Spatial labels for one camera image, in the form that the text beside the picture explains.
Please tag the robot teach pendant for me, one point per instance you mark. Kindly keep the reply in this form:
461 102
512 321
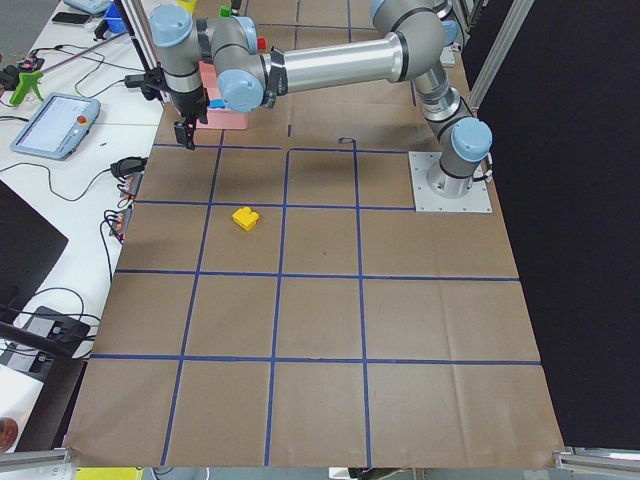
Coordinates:
58 126

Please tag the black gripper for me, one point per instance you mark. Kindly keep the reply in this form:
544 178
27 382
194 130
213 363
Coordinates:
191 103

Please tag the yellow toy block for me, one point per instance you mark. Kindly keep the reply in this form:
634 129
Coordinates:
246 218

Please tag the green toy block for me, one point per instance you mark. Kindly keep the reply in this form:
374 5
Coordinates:
225 11

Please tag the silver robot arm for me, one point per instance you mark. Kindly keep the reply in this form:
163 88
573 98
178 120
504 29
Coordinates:
413 37

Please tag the blue toy block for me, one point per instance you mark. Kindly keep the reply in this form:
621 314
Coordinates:
216 104

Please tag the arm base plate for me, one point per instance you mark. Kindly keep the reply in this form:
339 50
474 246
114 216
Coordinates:
450 200

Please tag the aluminium frame post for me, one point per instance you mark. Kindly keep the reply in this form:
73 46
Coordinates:
136 21

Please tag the blue storage bin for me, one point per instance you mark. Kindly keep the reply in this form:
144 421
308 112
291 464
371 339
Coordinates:
111 22

